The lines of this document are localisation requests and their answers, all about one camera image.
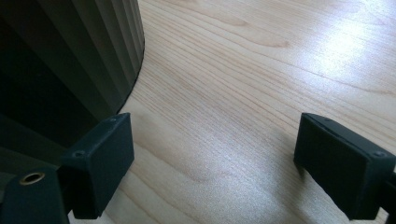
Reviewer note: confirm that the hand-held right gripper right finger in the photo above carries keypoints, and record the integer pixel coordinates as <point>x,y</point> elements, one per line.
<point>336,168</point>

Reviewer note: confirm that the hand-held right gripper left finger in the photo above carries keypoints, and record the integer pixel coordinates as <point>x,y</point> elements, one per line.
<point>99,168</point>

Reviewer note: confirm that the black ribbed plastic bin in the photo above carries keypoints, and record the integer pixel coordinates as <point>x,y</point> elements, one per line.
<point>77,46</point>

